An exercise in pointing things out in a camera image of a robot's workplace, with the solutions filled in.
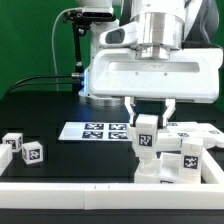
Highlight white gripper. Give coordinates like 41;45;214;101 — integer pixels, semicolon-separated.
89;48;223;128

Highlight white chair seat with pegs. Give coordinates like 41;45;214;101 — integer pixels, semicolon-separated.
133;151;203;185

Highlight white tagged cube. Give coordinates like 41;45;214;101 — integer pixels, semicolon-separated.
22;141;43;165
2;133;23;153

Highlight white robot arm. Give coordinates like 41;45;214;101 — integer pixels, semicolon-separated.
78;0;224;125

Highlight white block chair part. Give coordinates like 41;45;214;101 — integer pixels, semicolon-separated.
132;133;181;152

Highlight white marker sheet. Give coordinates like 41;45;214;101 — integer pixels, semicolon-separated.
59;122;128;141

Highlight white chair back frame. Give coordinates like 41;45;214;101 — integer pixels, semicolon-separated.
158;122;224;149

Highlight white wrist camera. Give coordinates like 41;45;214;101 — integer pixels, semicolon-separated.
99;22;138;48

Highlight black cables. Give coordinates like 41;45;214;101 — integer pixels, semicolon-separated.
5;73;84;95

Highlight white right border rail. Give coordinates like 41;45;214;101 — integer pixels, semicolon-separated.
201;149;224;184

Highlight white border rail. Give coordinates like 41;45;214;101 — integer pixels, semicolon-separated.
201;149;224;184
0;182;224;210
0;144;12;176

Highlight black camera on stand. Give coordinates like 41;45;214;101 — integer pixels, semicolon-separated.
63;7;116;78

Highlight white thin cable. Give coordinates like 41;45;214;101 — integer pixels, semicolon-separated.
50;7;78;92

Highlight white left border rail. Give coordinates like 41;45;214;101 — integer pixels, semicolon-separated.
0;144;12;176

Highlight white front border rail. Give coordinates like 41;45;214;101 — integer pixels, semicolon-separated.
0;182;224;210

